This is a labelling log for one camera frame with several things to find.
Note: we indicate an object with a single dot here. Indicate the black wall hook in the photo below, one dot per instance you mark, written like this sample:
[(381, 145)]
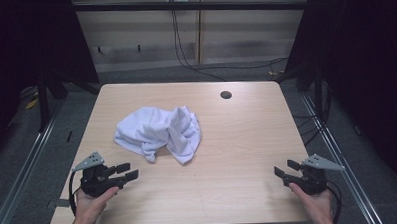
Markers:
[(139, 48), (99, 49)]

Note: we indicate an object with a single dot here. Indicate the black stand leg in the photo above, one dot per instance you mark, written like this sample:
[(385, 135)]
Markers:
[(43, 104)]

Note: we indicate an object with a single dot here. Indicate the dark curtain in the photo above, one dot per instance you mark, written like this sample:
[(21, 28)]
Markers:
[(24, 41), (368, 69)]

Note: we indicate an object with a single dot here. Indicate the grey tape strip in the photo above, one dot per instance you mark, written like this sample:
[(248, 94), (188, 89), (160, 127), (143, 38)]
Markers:
[(61, 203)]

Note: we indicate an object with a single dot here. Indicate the black horizontal frame bar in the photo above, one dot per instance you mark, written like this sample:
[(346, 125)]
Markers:
[(183, 6)]

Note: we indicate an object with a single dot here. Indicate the person's right hand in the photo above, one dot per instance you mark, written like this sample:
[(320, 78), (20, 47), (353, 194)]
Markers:
[(318, 204)]

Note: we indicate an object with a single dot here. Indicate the dark round table grommet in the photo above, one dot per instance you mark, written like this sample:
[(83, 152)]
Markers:
[(226, 94)]

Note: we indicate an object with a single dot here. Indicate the yellow object on floor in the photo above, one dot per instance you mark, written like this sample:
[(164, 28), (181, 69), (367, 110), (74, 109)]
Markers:
[(31, 104)]

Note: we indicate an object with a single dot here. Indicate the person's left hand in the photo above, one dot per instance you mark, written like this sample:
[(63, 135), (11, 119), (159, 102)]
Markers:
[(90, 209)]

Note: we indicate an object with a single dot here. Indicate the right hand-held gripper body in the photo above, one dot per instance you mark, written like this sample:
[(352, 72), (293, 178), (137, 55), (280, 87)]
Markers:
[(312, 183)]

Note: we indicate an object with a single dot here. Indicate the white patterned towel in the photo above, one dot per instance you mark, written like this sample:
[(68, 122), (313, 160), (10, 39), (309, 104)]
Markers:
[(147, 127)]

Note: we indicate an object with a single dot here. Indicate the metal floor rail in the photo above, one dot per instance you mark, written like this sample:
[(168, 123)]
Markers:
[(324, 131), (25, 168)]

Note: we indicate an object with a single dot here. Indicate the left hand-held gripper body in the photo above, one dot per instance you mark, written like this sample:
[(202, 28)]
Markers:
[(94, 182)]

